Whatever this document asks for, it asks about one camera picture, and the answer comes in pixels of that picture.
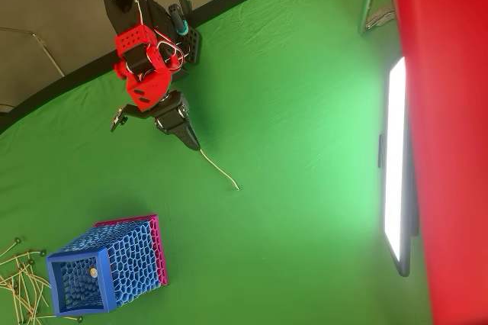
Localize blue and pink lattice basket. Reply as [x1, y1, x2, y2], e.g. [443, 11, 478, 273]
[45, 213, 169, 318]

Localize green cloth with black rim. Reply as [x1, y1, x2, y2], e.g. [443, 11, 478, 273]
[0, 0, 434, 325]

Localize small metal screws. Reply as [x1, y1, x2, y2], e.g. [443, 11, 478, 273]
[0, 249, 48, 269]

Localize black flat light panel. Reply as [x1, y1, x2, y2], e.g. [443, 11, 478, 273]
[377, 56, 420, 278]

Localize blurred red panel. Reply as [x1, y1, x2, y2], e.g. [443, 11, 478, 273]
[388, 0, 488, 325]

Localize red white servo cable loop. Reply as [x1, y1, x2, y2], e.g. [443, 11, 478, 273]
[153, 37, 186, 72]

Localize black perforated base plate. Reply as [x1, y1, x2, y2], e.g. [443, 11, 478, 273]
[175, 25, 202, 65]

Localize black clamp with teal ring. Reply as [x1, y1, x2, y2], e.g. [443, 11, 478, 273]
[167, 0, 191, 37]

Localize thin metal tube frame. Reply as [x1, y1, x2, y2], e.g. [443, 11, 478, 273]
[0, 26, 66, 78]

